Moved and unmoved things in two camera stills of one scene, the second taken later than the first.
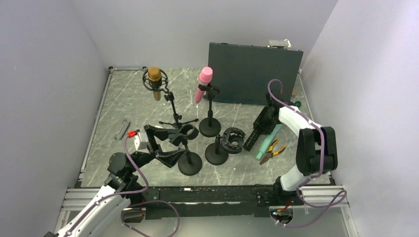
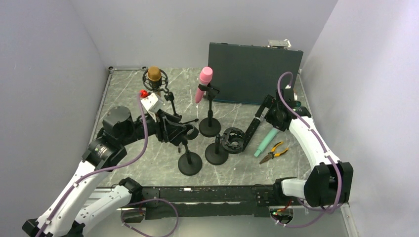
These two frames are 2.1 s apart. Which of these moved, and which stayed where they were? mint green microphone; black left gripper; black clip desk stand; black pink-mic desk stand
Moved: black left gripper
Stayed: black clip desk stand; mint green microphone; black pink-mic desk stand
